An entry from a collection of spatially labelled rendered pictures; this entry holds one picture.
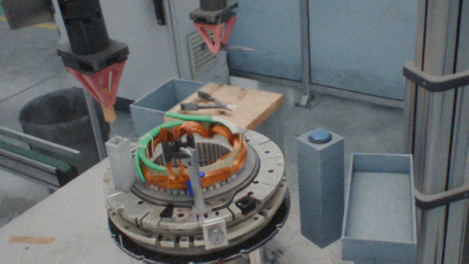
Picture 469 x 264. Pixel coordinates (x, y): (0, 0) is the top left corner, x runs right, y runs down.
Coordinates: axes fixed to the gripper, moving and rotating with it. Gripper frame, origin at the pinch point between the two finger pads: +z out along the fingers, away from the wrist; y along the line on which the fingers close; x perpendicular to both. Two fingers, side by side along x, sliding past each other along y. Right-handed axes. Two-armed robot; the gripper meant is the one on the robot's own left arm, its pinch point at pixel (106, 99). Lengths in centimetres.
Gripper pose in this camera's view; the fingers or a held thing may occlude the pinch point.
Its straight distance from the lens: 93.8
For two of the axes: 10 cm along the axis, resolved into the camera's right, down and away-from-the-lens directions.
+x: 6.7, -4.7, 5.7
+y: 7.3, 3.0, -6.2
